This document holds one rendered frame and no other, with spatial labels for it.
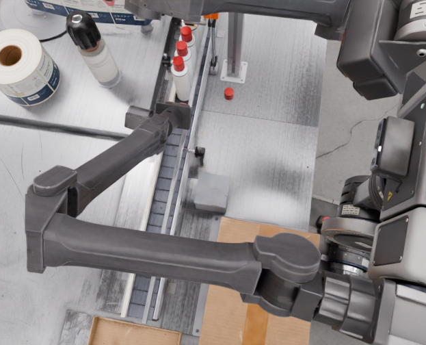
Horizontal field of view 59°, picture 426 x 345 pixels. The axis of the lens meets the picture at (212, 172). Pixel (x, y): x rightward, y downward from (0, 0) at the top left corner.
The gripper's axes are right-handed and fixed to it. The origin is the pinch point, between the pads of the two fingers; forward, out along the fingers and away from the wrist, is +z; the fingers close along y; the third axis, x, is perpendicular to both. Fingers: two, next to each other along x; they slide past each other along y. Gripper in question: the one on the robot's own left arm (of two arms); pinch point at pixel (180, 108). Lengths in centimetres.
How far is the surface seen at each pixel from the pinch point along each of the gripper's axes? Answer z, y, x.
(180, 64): -0.3, 1.1, -12.9
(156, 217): -12.9, 2.3, 31.7
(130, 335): -33, 2, 61
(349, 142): 105, -74, 36
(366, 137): 109, -83, 32
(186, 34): 6.4, 1.6, -20.6
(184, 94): 10.3, 1.7, -1.9
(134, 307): -31, 2, 52
